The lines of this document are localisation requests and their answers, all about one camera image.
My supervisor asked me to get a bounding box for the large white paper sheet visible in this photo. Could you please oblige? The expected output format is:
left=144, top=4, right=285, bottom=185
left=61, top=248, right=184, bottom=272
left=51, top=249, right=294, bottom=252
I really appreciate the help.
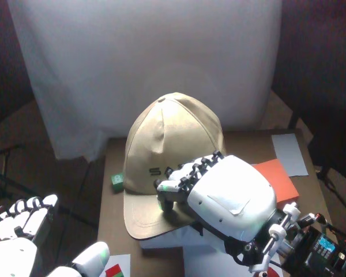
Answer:
left=183, top=245, right=284, bottom=277

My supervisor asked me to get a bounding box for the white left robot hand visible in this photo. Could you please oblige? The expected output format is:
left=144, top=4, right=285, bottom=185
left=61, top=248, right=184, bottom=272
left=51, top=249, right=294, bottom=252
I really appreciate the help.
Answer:
left=0, top=193, right=111, bottom=277

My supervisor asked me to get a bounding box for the red rectangular block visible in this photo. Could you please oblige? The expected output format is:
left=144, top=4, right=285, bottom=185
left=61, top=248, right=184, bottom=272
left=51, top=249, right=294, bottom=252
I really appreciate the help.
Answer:
left=251, top=158, right=300, bottom=209

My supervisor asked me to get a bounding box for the white backdrop cloth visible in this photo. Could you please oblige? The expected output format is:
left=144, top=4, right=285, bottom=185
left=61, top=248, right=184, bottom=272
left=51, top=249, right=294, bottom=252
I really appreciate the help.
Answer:
left=6, top=0, right=283, bottom=160

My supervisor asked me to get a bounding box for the small white paper sheet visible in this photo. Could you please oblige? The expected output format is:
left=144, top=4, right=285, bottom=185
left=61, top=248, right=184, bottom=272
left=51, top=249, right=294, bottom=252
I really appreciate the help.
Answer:
left=103, top=253, right=131, bottom=277
left=271, top=134, right=309, bottom=177

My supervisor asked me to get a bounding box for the beige baseball cap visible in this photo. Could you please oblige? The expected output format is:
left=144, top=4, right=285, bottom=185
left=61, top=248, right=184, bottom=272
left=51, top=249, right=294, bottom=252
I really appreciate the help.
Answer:
left=123, top=92, right=226, bottom=241

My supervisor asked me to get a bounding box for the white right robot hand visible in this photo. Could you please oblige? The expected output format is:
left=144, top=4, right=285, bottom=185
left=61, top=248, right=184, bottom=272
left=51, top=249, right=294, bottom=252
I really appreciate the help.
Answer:
left=154, top=149, right=278, bottom=243

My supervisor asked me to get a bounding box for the white mannequin head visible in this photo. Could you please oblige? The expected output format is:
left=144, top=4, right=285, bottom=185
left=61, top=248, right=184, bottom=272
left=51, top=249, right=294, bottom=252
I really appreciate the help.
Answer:
left=138, top=222, right=220, bottom=250

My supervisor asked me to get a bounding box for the green number block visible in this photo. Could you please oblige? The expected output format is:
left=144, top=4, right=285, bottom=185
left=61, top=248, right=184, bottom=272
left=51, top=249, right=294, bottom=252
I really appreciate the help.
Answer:
left=110, top=172, right=125, bottom=192

